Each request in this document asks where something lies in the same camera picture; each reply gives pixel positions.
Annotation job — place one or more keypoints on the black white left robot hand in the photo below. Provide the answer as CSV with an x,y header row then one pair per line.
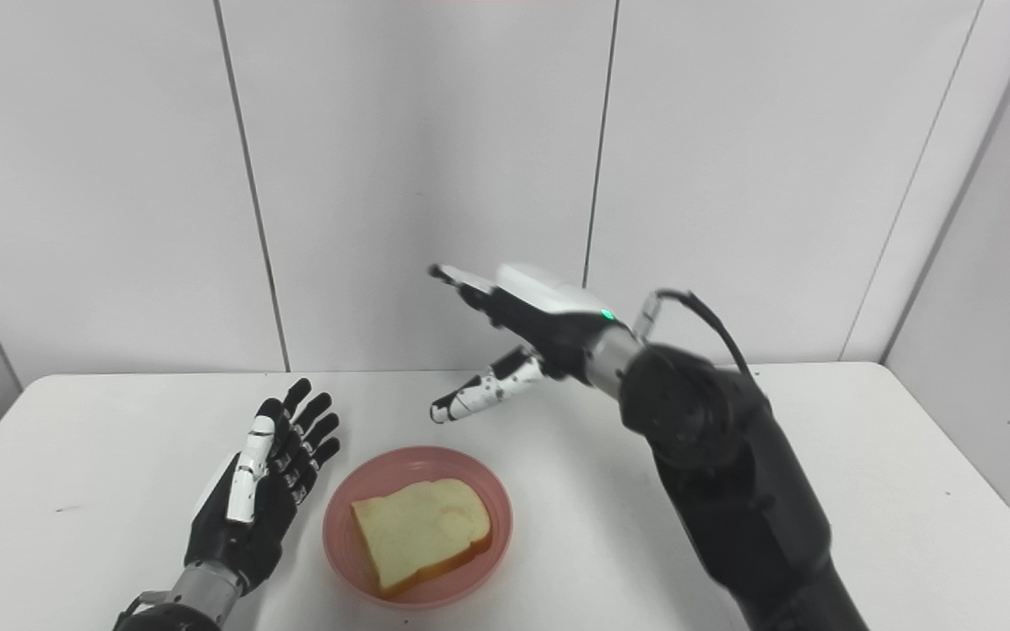
x,y
246,535

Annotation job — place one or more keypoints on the pink round plate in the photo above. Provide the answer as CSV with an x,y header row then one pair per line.
x,y
356,543

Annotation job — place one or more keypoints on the slice of bread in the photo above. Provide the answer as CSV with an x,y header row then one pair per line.
x,y
422,530

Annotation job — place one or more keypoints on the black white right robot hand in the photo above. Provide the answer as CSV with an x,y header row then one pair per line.
x,y
558,329

